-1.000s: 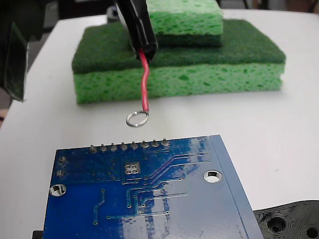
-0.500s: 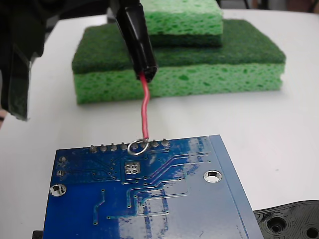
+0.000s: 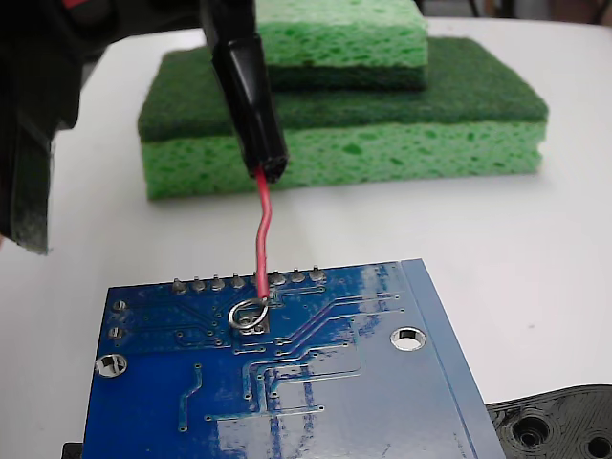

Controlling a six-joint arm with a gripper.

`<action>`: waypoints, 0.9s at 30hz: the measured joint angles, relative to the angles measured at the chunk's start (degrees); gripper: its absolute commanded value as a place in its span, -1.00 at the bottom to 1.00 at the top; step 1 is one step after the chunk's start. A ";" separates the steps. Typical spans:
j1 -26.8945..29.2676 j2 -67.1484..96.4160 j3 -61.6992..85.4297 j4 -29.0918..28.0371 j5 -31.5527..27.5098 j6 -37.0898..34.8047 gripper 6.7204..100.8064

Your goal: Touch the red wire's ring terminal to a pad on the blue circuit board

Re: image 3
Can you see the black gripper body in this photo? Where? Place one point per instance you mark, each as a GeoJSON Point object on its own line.
{"type": "Point", "coordinates": [33, 72]}

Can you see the blue printed circuit board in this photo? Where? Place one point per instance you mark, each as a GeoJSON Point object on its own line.
{"type": "Point", "coordinates": [334, 421]}

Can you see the small green scouring sponge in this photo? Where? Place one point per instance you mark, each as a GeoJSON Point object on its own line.
{"type": "Point", "coordinates": [344, 43]}

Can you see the large green scouring sponge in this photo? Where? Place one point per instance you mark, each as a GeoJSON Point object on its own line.
{"type": "Point", "coordinates": [382, 153]}

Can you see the black plastic mount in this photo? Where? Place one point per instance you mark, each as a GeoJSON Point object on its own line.
{"type": "Point", "coordinates": [550, 421]}

